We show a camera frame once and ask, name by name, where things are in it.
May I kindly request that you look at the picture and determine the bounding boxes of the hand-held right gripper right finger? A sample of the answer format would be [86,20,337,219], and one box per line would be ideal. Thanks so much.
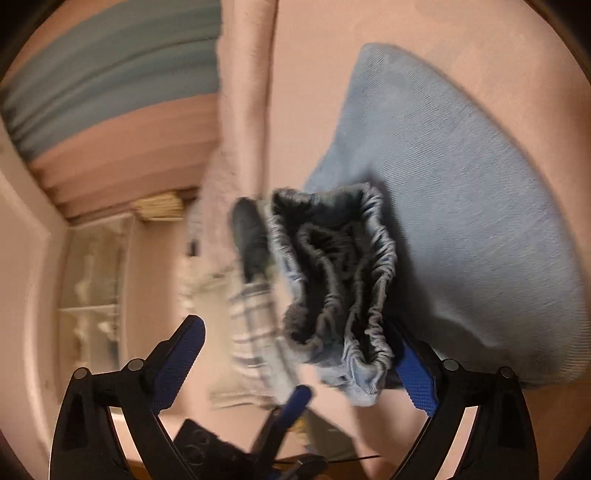
[385,318,541,480]

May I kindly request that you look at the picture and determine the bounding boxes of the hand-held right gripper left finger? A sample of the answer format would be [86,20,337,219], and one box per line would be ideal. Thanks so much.
[48,315,206,480]

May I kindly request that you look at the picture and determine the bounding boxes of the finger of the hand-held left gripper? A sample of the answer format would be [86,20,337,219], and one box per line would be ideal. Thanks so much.
[249,384,314,462]
[276,453,329,480]

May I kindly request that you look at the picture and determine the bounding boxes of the light blue denim pants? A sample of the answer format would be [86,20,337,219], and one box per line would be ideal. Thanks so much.
[270,43,591,408]

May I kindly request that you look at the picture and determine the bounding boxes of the grey plaid pillow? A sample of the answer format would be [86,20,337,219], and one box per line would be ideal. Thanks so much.
[228,279,289,386]

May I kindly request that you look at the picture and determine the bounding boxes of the dark folded garment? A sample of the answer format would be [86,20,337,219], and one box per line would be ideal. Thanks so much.
[231,198,272,283]

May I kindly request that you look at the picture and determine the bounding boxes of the yellow pleated cloth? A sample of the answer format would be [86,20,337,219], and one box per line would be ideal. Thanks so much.
[135,192,186,221]

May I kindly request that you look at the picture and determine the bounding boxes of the pink curtain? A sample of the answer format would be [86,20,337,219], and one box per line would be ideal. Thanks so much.
[28,90,223,223]

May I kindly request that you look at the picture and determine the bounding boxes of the pink duvet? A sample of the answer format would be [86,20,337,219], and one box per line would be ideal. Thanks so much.
[198,0,279,278]

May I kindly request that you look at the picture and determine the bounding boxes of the teal curtain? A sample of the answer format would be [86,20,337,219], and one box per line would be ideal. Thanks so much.
[0,0,223,163]

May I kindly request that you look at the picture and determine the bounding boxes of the cream wall shelf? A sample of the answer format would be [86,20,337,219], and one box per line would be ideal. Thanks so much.
[56,213,136,386]

